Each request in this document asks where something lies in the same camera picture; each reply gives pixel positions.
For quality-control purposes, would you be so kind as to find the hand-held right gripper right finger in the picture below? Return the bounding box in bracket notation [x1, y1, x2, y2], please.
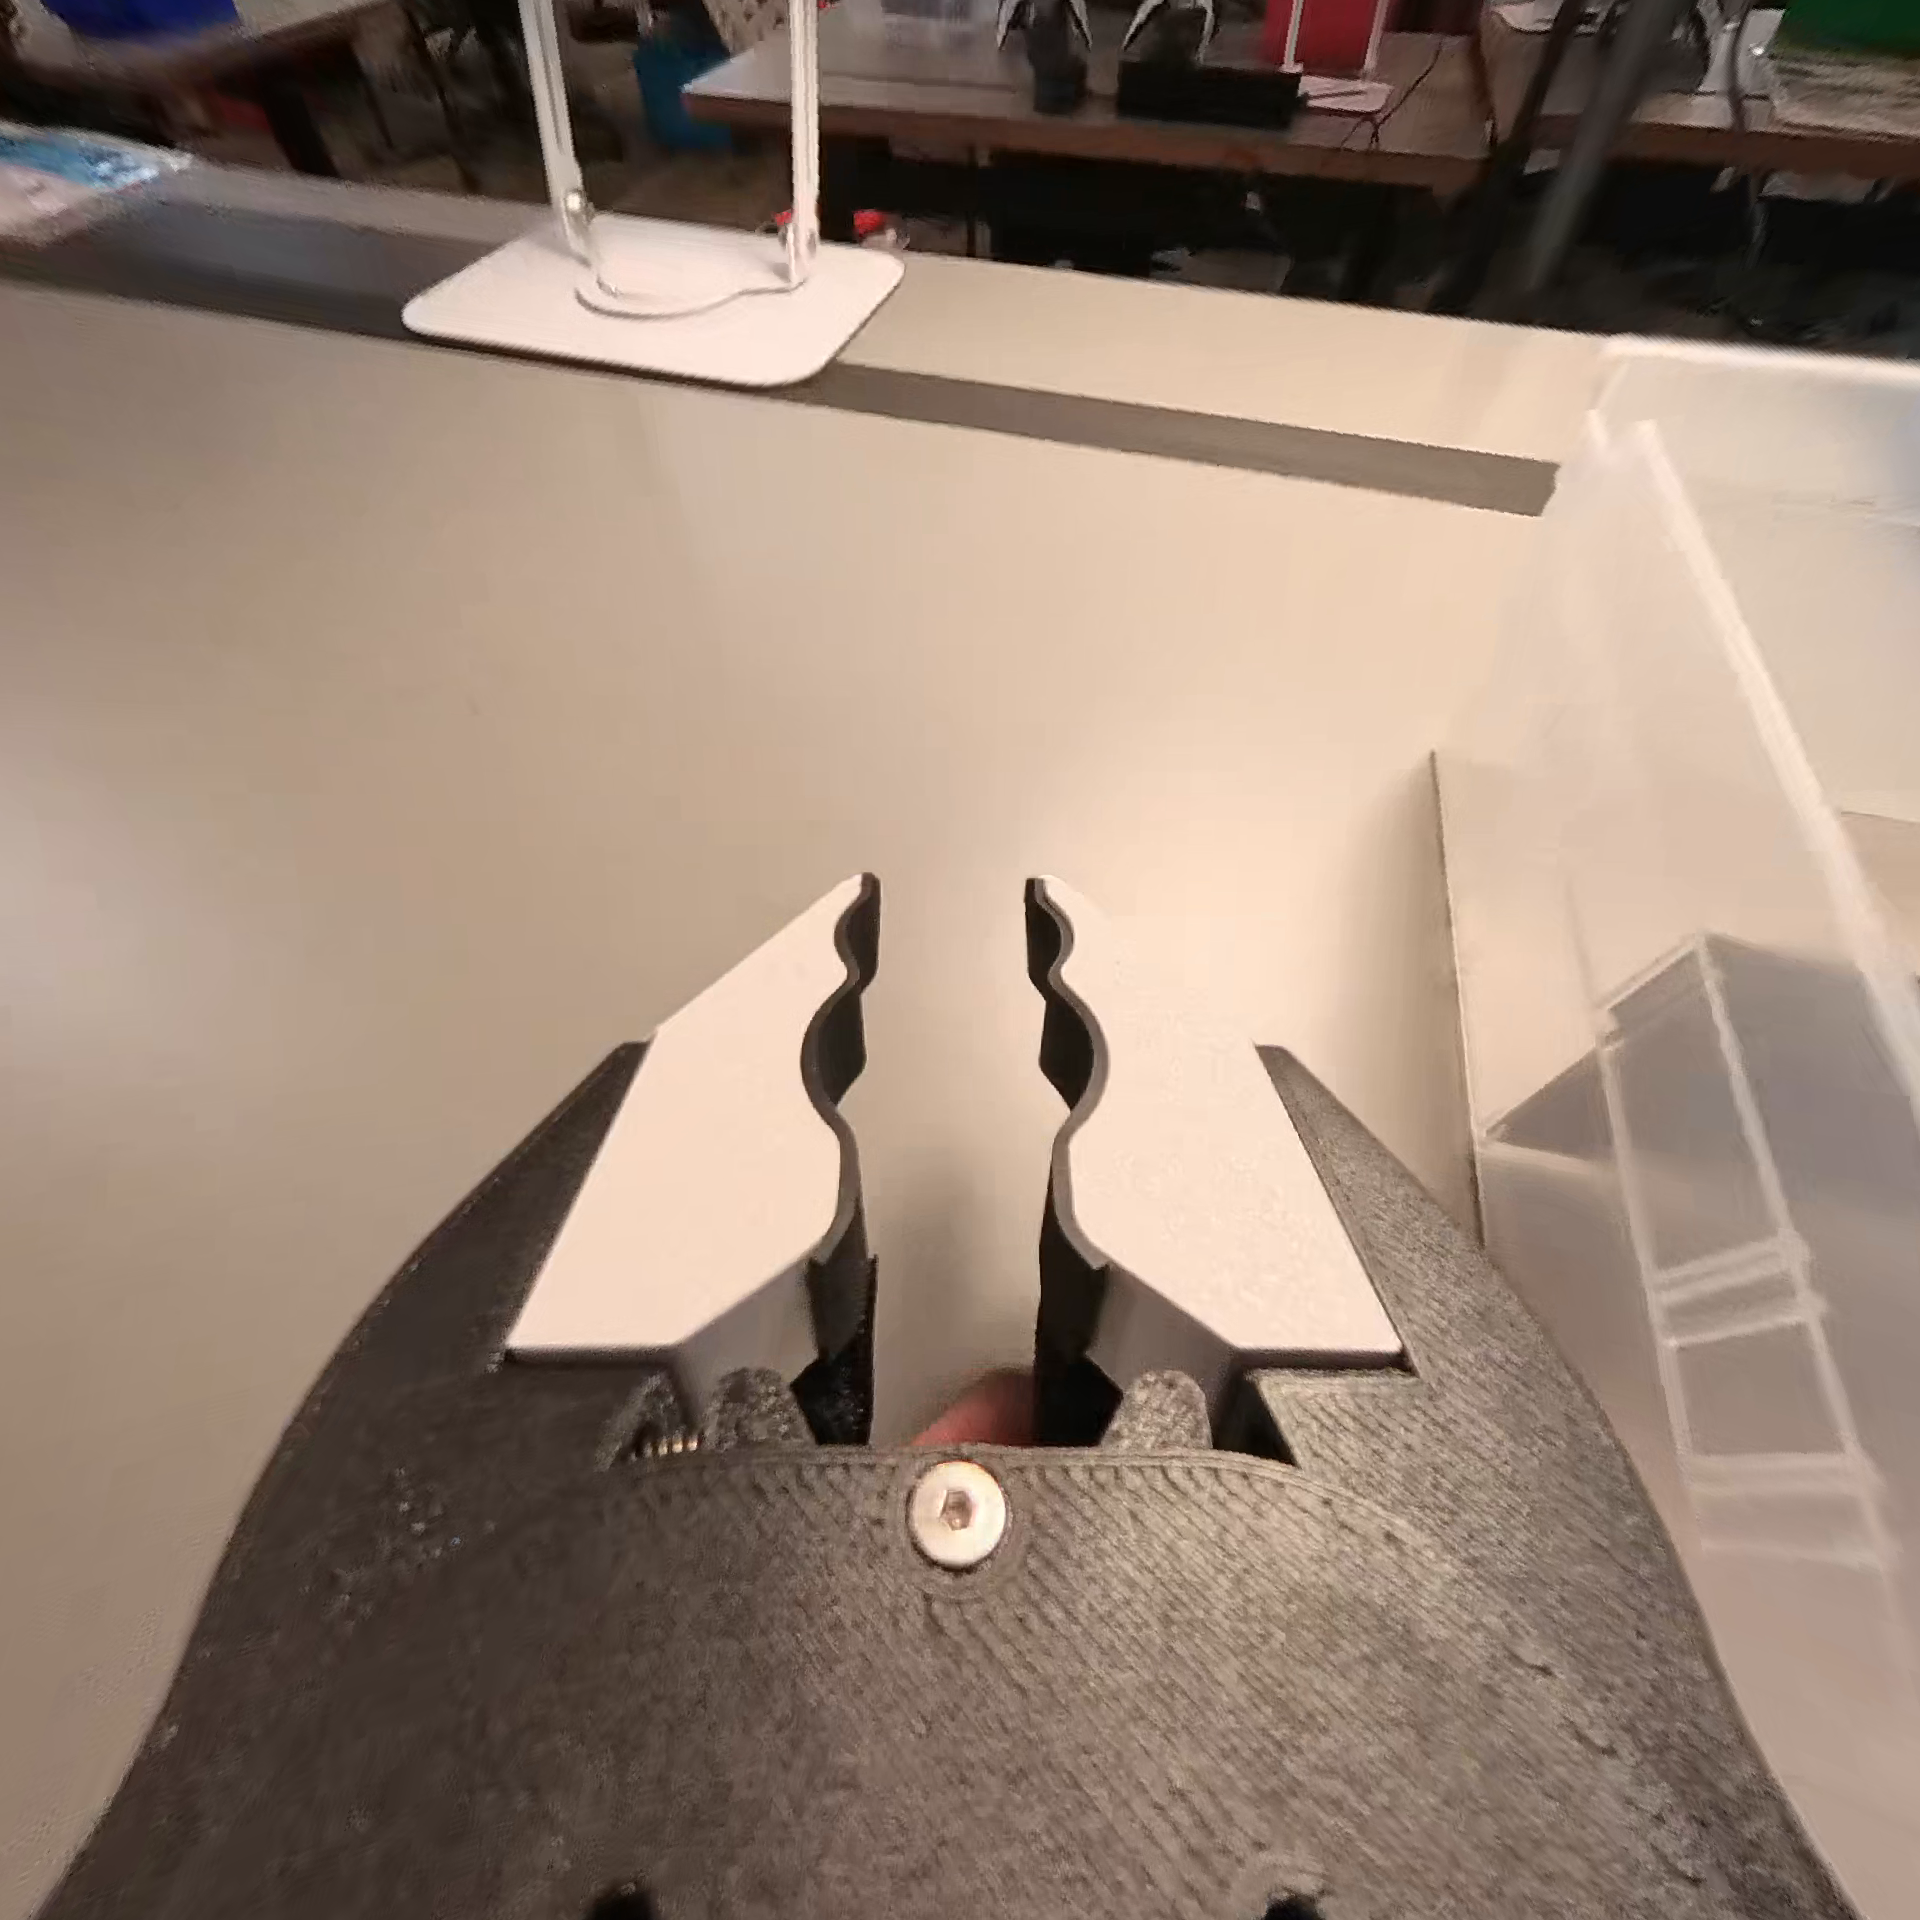
[1026, 876, 1408, 1451]

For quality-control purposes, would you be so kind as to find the white document stand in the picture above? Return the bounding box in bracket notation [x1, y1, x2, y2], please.
[402, 0, 905, 395]

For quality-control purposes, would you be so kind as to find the large clear plastic bin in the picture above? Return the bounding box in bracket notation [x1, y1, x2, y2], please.
[1433, 335, 1920, 1920]

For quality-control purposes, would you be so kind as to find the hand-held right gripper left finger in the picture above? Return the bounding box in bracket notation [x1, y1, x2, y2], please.
[505, 871, 886, 1447]

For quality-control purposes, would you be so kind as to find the metal pole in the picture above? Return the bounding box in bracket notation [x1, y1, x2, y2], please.
[1498, 0, 1705, 295]

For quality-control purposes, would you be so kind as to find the red plastic bin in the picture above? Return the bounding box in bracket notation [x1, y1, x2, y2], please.
[1261, 0, 1387, 76]

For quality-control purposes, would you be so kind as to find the green plastic bin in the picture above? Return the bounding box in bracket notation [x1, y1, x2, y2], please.
[1776, 0, 1920, 70]

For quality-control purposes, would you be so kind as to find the printed paper sheet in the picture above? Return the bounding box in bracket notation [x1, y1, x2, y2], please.
[0, 129, 200, 246]

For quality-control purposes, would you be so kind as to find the teal floor crate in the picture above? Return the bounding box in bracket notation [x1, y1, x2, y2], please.
[629, 37, 742, 153]

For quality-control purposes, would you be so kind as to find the person's right hand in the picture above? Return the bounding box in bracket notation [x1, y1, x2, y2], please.
[915, 1369, 1042, 1451]

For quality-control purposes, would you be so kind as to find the black rectangular device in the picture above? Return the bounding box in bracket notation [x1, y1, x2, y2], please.
[1117, 60, 1301, 130]

